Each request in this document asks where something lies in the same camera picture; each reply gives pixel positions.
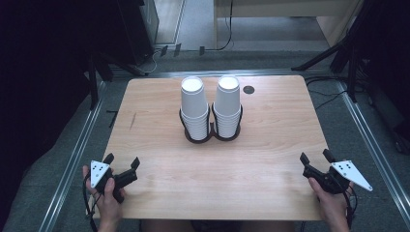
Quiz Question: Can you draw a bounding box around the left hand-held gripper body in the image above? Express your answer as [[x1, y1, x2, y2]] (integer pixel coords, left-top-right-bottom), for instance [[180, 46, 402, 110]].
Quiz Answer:
[[89, 159, 139, 204]]

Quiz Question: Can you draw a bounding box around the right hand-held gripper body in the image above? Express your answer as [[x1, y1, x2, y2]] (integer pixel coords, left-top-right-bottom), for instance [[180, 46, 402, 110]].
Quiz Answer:
[[302, 159, 374, 195]]

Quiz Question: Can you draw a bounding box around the person's left hand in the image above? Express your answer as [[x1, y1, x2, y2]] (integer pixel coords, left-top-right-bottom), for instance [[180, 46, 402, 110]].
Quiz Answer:
[[81, 164, 127, 224]]

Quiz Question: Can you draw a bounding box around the person's right hand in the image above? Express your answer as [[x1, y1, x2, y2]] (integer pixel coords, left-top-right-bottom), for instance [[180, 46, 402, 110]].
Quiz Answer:
[[307, 177, 355, 227]]

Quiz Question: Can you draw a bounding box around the stack of white paper cups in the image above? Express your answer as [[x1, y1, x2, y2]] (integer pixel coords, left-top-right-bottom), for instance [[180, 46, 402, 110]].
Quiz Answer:
[[213, 74, 243, 139], [180, 75, 211, 141]]

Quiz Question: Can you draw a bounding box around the black double cup holder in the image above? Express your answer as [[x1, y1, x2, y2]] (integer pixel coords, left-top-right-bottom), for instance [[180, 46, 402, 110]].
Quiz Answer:
[[178, 102, 244, 145]]

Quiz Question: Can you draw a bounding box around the black metal stand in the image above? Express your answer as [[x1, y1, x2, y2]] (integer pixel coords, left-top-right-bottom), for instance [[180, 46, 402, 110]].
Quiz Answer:
[[84, 52, 150, 111]]

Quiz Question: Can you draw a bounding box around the black curtain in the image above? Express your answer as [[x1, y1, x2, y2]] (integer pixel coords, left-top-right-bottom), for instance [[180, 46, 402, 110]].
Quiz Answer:
[[0, 0, 120, 223]]

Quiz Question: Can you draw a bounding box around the black tripod stand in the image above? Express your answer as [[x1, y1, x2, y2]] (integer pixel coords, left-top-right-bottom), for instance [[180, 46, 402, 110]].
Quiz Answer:
[[290, 0, 381, 103]]

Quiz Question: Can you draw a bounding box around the black cabinet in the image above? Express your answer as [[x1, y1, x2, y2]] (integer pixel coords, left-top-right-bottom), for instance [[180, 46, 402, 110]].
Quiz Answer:
[[105, 0, 161, 67]]

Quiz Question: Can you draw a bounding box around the light wooden desk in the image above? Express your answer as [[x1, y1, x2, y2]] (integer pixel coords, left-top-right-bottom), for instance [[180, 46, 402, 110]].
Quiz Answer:
[[213, 0, 366, 50]]

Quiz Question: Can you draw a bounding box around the metal floor rail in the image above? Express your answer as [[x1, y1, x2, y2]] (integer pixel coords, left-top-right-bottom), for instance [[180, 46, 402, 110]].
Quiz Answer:
[[38, 80, 108, 232], [335, 79, 410, 223]]

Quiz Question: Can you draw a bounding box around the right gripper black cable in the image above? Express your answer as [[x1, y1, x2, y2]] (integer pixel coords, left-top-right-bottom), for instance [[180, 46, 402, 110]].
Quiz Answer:
[[343, 184, 359, 230]]

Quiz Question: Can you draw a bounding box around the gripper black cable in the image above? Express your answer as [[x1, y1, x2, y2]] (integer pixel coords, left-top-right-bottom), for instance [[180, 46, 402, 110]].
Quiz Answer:
[[343, 184, 359, 230], [82, 173, 99, 232]]

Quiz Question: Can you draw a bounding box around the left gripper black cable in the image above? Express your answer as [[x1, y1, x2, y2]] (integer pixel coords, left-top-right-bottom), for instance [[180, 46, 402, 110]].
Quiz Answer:
[[82, 173, 99, 232]]

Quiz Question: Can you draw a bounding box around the black floor cable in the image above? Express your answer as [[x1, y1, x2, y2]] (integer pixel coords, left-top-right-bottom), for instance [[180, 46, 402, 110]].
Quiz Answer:
[[304, 74, 352, 111]]

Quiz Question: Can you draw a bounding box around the white cable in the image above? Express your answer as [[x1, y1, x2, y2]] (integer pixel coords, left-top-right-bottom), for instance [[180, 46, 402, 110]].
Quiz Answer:
[[138, 47, 162, 74]]

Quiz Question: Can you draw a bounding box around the black hanging cable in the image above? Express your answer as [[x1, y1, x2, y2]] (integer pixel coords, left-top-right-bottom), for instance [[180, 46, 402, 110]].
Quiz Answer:
[[203, 0, 234, 52]]

